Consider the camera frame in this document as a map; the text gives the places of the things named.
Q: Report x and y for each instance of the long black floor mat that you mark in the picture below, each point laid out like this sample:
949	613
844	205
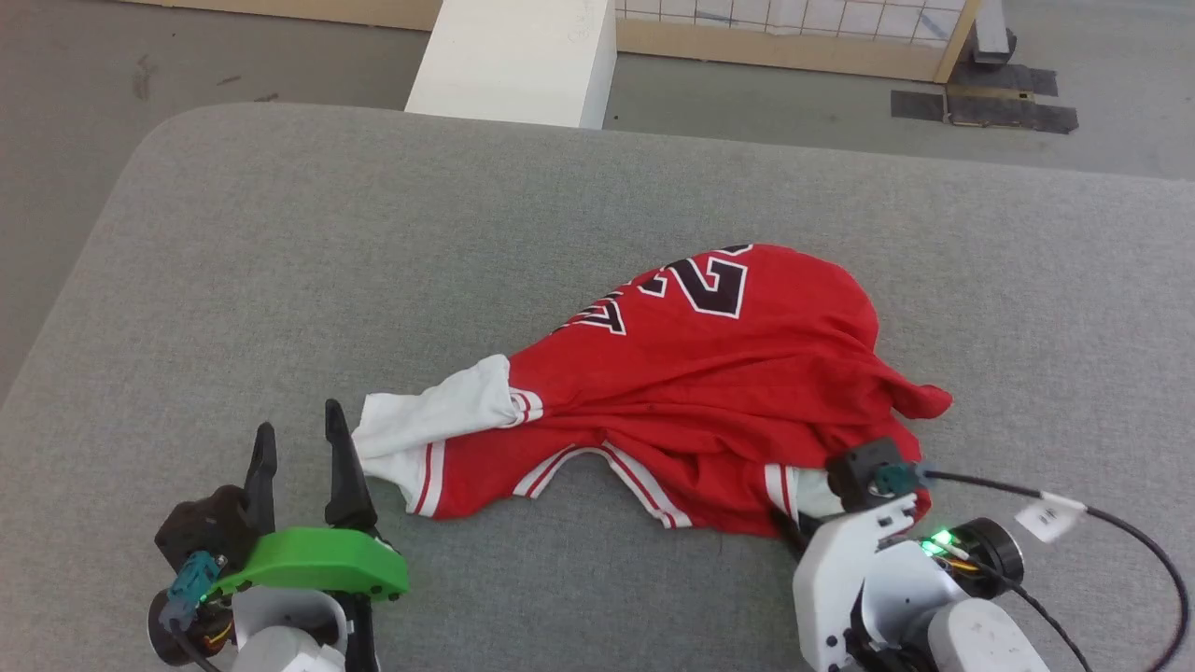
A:
1022	115

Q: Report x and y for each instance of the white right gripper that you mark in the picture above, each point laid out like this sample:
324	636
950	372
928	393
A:
826	579

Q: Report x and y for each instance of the flat wooden base plate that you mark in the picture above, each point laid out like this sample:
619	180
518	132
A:
980	93

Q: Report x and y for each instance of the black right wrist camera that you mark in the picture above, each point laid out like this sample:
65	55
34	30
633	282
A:
859	471

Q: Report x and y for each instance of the wooden baseboard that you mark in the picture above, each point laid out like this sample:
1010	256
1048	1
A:
308	9

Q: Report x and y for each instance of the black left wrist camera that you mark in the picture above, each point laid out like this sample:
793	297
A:
205	527

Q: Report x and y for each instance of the medium black floor mat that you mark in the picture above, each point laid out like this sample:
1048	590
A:
1018	79

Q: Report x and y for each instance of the small black floor mat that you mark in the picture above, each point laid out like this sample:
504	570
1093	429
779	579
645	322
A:
917	105

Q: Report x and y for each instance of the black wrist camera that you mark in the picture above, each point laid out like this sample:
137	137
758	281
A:
205	527
859	471

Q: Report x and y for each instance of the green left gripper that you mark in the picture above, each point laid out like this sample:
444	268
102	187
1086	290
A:
317	560

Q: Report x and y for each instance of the red basketball jersey white sleeves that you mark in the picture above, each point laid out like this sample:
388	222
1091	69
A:
709	401

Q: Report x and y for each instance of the wooden frame grid panel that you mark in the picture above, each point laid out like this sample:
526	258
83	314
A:
775	47

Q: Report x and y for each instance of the dark stand foot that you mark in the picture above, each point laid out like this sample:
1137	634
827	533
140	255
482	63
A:
991	37

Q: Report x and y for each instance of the white square pillar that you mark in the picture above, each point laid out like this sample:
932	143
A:
513	61

